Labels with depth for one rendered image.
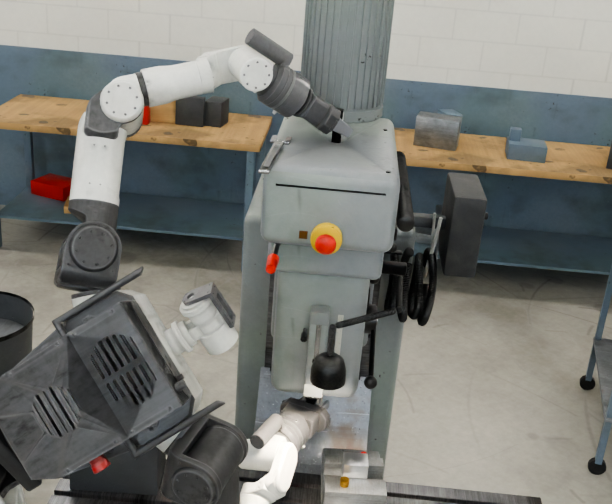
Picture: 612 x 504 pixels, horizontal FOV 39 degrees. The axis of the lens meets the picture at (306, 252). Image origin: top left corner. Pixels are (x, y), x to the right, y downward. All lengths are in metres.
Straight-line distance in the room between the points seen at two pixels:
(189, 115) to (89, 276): 4.22
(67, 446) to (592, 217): 5.43
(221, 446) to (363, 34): 0.93
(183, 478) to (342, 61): 0.95
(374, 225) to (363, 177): 0.10
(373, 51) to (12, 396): 1.05
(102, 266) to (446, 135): 4.27
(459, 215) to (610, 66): 4.26
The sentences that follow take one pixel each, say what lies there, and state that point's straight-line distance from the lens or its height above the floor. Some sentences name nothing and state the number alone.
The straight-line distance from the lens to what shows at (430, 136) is 5.63.
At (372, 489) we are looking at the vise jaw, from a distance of 2.14.
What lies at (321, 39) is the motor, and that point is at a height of 2.07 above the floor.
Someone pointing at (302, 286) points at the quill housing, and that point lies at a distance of 1.83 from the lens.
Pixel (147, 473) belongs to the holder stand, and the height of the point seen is 1.02.
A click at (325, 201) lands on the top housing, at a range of 1.62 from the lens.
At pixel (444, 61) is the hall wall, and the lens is 6.06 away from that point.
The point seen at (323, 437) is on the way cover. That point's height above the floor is 0.95.
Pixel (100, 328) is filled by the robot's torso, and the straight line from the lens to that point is 1.42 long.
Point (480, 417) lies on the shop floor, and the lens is 4.45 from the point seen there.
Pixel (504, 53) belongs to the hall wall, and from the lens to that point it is 6.10.
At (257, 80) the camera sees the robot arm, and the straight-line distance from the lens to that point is 1.66.
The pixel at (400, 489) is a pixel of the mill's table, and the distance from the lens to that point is 2.33.
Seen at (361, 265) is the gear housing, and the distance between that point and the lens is 1.77.
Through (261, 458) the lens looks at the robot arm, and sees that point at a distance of 1.88.
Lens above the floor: 2.37
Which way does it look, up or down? 23 degrees down
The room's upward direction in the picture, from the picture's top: 5 degrees clockwise
